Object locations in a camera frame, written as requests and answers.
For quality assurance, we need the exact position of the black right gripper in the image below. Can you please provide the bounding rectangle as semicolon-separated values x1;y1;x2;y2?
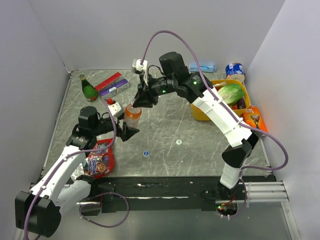
132;73;177;109

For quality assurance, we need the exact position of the orange tea bottle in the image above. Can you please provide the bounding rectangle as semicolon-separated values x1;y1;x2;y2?
123;103;142;129

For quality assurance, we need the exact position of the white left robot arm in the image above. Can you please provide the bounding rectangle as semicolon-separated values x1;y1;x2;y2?
14;106;139;238

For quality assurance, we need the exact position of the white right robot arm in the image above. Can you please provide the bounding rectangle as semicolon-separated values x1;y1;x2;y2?
132;51;259;200

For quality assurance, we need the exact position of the blue bottle cap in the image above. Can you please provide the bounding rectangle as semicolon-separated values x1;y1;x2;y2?
143;150;150;157

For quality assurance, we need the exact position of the green glass bottle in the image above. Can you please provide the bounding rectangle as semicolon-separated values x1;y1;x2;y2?
79;74;98;102

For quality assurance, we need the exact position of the purple silver box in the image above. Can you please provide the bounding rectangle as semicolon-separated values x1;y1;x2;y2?
98;79;130;99

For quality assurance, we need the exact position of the red snack bag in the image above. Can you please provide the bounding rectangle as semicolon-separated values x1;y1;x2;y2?
70;138;116;181

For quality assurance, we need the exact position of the red flat box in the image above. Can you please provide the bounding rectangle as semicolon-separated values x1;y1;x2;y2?
94;72;123;91

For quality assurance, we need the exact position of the yellow plastic basket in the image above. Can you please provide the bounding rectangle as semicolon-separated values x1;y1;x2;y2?
191;79;251;121

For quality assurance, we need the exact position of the blue tissue pack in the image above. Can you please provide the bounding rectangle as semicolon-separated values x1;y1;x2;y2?
189;64;216;73

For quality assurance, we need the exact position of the green cabbage toy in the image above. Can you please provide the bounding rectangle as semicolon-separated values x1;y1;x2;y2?
217;83;245;106

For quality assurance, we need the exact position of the blue white can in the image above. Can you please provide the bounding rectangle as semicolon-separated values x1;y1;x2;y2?
225;62;245;83

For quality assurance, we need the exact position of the purple eggplant toy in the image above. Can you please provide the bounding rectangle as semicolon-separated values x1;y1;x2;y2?
236;98;247;110

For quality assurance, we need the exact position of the orange razor package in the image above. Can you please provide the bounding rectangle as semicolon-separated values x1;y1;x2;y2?
242;106;268;132

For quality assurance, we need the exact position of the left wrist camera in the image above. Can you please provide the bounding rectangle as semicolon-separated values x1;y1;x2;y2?
106;98;125;120

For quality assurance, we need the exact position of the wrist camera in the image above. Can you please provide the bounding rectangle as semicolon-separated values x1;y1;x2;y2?
131;59;148;74
106;98;125;120

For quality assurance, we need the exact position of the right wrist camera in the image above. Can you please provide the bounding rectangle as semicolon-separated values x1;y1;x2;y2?
131;59;148;74

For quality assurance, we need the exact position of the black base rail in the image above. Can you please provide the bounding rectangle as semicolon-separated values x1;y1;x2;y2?
37;176;277;213

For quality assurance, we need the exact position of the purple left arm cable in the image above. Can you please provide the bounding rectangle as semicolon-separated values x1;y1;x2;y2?
23;97;118;240

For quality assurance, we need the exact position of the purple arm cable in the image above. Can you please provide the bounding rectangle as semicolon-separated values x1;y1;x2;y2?
23;97;118;240
141;30;289;172

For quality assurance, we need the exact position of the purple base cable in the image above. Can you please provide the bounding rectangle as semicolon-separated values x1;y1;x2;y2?
79;191;130;228

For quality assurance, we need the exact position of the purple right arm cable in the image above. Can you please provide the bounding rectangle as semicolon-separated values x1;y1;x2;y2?
141;30;289;172

